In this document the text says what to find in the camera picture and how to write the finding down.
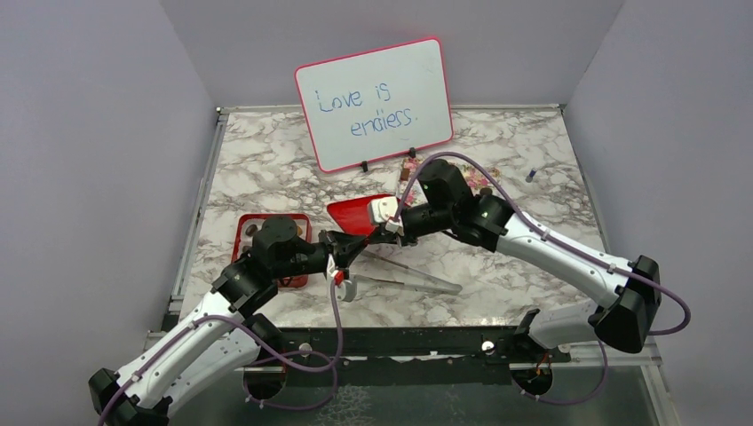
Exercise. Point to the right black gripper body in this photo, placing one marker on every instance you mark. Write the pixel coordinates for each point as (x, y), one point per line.
(423, 219)

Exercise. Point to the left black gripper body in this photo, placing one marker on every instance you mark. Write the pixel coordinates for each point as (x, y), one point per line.
(318, 256)

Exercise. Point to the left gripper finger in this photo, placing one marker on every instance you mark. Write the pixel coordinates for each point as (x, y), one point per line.
(344, 256)
(335, 240)

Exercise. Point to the red box lid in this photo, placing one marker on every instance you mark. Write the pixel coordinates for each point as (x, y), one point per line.
(352, 215)

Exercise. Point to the metal tongs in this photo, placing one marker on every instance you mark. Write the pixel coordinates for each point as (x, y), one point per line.
(411, 279)

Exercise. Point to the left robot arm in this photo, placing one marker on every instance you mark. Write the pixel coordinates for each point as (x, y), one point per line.
(226, 329)

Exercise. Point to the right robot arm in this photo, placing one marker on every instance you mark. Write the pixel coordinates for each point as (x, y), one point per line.
(622, 305)

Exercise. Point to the red chocolate box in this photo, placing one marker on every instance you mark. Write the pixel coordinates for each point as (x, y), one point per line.
(243, 242)

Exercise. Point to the black whiteboard stand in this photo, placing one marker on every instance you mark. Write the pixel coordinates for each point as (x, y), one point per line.
(411, 153)

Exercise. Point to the small blue marker cap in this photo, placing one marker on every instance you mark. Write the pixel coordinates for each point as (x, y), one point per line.
(530, 176)

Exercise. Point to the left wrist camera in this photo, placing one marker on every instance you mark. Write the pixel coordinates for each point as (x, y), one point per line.
(343, 288)

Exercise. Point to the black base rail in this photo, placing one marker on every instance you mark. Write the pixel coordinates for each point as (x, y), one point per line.
(397, 356)

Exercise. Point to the white board pink frame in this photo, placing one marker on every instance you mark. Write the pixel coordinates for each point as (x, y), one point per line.
(373, 105)

